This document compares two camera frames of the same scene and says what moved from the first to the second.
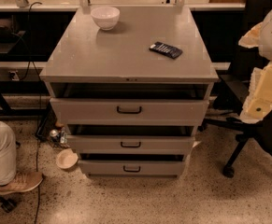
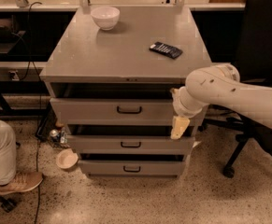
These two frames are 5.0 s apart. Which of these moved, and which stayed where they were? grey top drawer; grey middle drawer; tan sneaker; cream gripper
Moved: cream gripper
Stayed: grey middle drawer; grey top drawer; tan sneaker
